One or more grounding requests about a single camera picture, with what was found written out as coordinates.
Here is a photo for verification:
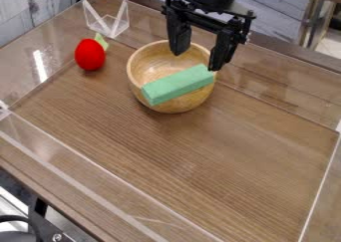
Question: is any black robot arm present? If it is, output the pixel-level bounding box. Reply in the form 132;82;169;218
162;0;255;71

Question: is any black table leg bracket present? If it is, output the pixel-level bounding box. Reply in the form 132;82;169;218
27;197;74;242

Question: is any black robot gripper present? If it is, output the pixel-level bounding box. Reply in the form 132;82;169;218
164;0;255;72

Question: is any black cable on floor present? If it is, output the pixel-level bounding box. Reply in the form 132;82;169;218
0;214;34;242

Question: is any red plush strawberry toy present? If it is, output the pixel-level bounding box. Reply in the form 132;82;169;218
73;33;109;71

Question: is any light brown wooden bowl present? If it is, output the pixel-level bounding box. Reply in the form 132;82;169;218
126;40;216;114

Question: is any green rectangular foam stick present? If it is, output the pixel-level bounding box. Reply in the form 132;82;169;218
141;64;213;106

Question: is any metal table leg background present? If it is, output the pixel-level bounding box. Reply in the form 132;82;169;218
296;0;336;50

